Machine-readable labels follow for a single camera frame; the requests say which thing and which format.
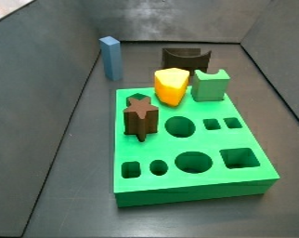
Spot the blue rectangular block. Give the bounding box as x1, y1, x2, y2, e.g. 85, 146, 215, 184
99, 36, 123, 81

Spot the green notched block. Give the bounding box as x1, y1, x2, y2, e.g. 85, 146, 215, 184
191, 69, 231, 102

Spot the brown star block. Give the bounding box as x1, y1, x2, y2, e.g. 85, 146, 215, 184
124, 97, 159, 142

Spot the green shape sorter board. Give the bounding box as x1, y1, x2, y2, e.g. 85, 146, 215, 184
115, 87, 279, 207

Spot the black curved block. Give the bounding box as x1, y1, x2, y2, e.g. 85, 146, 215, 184
161, 47, 212, 74

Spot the yellow orange wedge block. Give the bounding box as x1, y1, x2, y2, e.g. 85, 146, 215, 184
155, 68, 189, 107

